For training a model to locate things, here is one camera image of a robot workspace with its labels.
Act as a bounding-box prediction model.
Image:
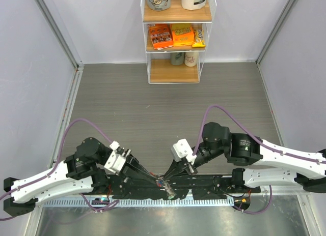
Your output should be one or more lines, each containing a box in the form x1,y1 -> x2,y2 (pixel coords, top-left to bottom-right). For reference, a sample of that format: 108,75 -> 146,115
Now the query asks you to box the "red handled keyring with chain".
150,173 -> 176,200

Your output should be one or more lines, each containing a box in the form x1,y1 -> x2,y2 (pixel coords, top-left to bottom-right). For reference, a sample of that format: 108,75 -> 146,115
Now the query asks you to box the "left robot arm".
3,137 -> 157,217

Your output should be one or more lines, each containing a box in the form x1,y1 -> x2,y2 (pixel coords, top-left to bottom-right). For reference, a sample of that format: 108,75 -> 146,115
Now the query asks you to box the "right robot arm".
163,122 -> 325,193

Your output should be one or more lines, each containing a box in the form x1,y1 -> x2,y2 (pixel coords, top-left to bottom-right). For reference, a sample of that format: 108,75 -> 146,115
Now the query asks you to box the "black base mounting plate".
52,158 -> 261,201

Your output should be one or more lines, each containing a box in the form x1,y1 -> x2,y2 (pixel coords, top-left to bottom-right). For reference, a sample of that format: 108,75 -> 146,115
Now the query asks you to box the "cream cup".
184,51 -> 199,67

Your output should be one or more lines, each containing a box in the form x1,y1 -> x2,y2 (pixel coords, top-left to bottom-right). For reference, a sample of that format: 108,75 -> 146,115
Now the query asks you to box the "dark green cup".
170,52 -> 185,66

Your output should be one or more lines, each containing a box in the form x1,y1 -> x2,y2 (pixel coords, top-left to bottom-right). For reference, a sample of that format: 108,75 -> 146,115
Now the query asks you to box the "yellow candy bag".
192,29 -> 206,48

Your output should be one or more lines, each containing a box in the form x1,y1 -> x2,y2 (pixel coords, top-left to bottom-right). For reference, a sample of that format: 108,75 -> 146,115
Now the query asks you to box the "orange candy box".
170,23 -> 194,47

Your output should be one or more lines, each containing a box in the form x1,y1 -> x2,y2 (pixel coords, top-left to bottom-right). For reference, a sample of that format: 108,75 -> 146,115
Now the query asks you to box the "orange snack box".
148,23 -> 173,50

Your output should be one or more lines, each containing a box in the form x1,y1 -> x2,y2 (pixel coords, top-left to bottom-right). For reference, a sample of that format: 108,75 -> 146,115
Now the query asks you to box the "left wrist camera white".
104,141 -> 126,174

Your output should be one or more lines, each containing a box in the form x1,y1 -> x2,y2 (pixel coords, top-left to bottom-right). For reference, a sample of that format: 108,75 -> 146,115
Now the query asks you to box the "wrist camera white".
104,141 -> 126,174
171,139 -> 197,165

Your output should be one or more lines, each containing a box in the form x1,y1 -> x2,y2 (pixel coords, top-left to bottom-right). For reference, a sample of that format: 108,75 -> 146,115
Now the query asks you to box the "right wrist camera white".
171,139 -> 197,165

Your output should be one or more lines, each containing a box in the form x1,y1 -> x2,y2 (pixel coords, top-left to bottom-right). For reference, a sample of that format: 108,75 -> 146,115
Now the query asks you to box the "slotted cable duct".
43,196 -> 234,208

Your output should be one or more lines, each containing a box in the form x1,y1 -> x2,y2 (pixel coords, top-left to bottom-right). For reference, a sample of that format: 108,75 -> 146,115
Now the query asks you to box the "white wire shelf rack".
140,0 -> 217,84

